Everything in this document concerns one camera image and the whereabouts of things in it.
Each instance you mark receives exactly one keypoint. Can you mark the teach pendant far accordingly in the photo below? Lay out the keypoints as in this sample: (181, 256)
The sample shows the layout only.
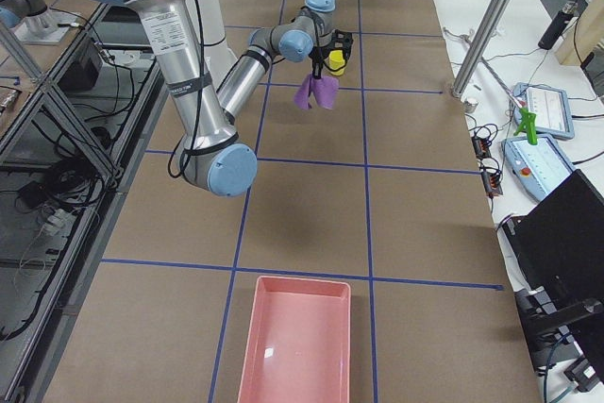
(551, 107)

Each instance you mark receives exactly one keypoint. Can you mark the purple cloth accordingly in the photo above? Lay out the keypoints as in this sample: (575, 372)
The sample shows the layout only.
(324, 89)

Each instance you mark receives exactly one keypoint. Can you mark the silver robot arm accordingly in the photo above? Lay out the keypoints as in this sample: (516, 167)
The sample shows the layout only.
(32, 21)
(210, 86)

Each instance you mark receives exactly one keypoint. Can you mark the green plastic clamp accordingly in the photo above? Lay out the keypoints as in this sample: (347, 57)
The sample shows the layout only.
(527, 126)

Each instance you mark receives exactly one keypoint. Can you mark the pink plastic tray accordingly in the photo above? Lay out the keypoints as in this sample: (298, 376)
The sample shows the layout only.
(298, 342)

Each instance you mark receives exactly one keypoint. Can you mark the yellow plastic cup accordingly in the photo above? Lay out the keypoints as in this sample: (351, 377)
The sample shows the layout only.
(336, 62)

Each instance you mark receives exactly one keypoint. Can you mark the metal camera pole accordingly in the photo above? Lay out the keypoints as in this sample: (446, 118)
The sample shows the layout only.
(487, 26)

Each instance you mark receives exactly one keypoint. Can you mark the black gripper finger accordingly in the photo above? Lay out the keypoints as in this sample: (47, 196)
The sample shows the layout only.
(317, 66)

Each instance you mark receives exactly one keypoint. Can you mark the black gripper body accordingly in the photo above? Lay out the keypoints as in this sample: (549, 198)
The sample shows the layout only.
(318, 67)

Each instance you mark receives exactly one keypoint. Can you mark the teach pendant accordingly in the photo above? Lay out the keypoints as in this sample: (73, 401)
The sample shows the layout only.
(540, 168)
(551, 107)

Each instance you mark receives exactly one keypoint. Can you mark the black monitor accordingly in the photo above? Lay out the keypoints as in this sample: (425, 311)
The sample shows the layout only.
(559, 247)

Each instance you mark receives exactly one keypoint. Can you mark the black bottle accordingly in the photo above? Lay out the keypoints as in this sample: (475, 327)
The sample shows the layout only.
(558, 24)

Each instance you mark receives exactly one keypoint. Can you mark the teach pendant near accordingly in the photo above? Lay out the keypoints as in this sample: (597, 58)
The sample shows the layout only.
(540, 168)

